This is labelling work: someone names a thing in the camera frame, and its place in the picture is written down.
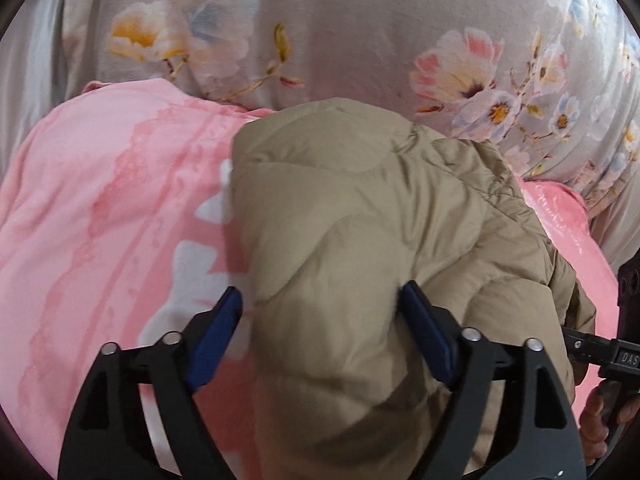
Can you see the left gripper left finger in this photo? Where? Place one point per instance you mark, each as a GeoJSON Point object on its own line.
{"type": "Point", "coordinates": [108, 437]}

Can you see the beige bed skirt fabric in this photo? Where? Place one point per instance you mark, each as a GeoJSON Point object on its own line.
{"type": "Point", "coordinates": [614, 222]}

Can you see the white satin curtain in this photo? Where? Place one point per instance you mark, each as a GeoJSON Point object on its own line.
{"type": "Point", "coordinates": [33, 76]}

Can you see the pink floral blanket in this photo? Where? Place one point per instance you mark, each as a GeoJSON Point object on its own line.
{"type": "Point", "coordinates": [117, 224]}

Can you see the khaki quilted puffer jacket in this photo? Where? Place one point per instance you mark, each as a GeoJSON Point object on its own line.
{"type": "Point", "coordinates": [339, 204]}

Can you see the person's right hand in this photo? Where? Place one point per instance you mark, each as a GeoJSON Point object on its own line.
{"type": "Point", "coordinates": [593, 430]}

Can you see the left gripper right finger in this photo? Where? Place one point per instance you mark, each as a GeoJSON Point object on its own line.
{"type": "Point", "coordinates": [507, 417]}

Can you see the grey floral duvet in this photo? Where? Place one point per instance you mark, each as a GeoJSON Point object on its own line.
{"type": "Point", "coordinates": [554, 83]}

